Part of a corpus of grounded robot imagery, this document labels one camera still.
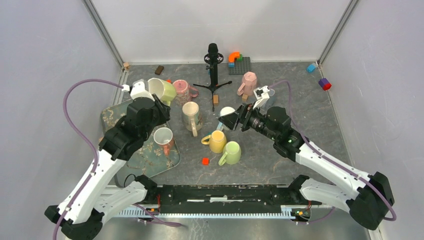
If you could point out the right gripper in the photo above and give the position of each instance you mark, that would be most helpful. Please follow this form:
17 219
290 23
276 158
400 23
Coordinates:
246 110

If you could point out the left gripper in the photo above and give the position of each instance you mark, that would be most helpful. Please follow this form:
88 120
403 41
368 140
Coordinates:
164 109

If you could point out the yellow-green octagonal mug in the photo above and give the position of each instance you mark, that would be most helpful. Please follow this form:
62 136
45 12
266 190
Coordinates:
164 90

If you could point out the salmon flower mug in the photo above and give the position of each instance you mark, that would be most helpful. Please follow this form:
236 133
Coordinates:
164 137

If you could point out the small grey-blue mug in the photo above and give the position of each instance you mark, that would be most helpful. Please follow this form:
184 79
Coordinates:
271 100

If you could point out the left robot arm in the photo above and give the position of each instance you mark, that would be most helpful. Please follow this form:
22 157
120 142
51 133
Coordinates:
83 213

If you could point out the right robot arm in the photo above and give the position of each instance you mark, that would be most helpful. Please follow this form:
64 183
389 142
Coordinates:
368 198

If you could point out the blue white mug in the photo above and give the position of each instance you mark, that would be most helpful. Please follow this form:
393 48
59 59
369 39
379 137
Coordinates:
224 111

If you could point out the pink ghost pattern mug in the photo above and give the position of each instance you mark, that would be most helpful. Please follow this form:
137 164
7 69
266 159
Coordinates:
184 92

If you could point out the tall seashell cream mug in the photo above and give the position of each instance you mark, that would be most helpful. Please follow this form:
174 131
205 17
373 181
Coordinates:
192 117

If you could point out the yellow mug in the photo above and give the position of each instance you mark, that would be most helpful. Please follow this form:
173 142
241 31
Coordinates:
216 141

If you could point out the pink octagonal mug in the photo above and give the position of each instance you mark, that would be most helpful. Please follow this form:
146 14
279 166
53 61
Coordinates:
248 84

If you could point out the light green mug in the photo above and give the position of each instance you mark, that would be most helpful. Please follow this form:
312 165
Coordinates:
231 154

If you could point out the small tan wooden block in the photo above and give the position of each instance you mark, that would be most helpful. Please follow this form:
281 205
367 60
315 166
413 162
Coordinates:
244 98

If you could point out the brown block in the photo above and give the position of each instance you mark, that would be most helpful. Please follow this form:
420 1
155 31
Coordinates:
159 70

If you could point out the grey lego baseplate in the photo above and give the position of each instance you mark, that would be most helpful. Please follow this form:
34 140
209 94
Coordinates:
241 67

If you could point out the floral green tray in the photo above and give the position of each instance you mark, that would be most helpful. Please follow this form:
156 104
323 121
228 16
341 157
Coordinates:
150 160

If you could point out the orange curved block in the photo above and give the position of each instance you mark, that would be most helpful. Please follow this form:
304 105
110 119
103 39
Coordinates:
232 57

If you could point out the red cube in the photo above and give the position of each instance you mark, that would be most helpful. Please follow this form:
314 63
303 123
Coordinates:
205 161

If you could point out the small wooden cube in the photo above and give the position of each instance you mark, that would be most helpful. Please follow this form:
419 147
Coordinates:
126 66

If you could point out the black microphone on tripod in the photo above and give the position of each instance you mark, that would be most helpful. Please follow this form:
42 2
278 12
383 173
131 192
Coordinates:
212 59

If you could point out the blue block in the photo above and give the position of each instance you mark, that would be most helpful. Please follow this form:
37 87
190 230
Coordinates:
312 67

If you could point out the purple red block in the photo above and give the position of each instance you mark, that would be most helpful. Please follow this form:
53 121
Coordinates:
324 84

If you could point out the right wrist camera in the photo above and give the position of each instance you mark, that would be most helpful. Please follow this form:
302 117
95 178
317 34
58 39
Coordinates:
262 96

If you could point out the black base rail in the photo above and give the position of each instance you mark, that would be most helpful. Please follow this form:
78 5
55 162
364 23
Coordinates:
224 199

